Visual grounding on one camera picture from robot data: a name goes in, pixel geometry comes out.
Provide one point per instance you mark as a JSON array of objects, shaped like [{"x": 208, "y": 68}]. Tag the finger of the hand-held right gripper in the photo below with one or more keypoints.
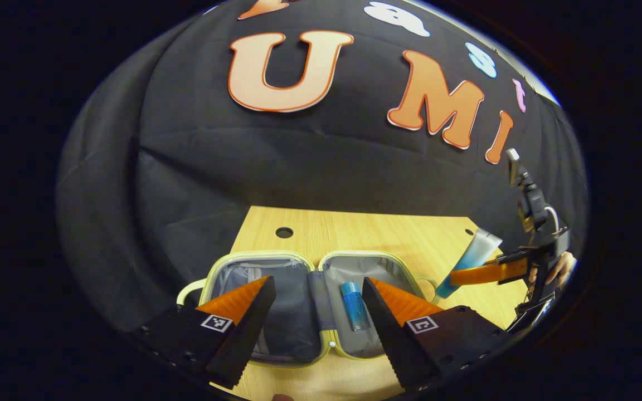
[{"x": 488, "y": 272}]

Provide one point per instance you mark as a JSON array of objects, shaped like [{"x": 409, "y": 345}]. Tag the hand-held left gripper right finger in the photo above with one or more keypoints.
[{"x": 390, "y": 340}]

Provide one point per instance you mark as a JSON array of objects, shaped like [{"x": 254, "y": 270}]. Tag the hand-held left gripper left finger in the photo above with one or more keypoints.
[{"x": 246, "y": 340}]

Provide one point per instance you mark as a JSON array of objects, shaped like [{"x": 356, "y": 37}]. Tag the blue and clear tube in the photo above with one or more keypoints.
[{"x": 480, "y": 248}]

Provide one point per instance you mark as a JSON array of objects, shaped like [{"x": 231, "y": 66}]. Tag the blue skin care bottle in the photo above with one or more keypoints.
[{"x": 354, "y": 306}]

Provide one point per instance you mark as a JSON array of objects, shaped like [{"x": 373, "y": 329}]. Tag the cream suitcase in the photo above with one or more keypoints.
[{"x": 298, "y": 312}]

